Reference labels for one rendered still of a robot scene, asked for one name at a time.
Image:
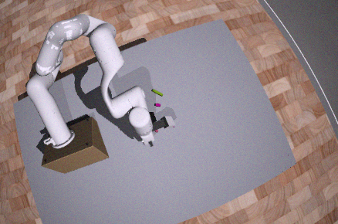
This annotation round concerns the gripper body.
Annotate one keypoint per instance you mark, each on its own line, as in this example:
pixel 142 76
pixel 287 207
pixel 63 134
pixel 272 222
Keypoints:
pixel 145 139

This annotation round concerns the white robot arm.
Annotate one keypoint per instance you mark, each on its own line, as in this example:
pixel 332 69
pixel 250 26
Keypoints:
pixel 109 57

